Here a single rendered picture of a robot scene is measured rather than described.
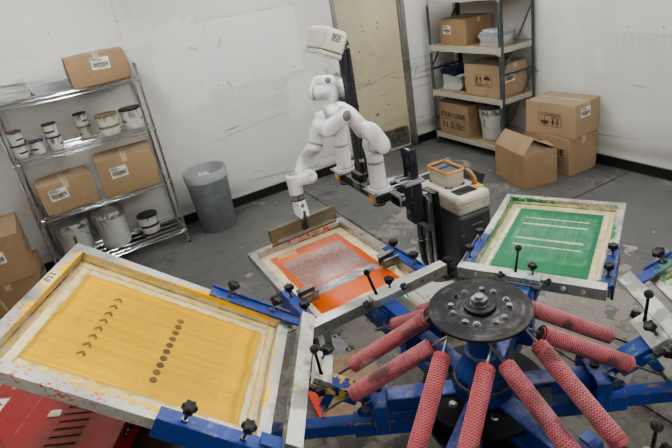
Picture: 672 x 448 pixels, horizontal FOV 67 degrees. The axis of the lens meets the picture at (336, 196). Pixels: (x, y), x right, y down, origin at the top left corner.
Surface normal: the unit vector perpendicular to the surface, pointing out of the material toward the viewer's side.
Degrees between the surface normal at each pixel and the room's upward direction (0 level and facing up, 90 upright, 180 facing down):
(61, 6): 90
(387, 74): 90
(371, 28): 90
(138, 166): 89
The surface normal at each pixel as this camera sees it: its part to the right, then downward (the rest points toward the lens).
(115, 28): 0.47, 0.28
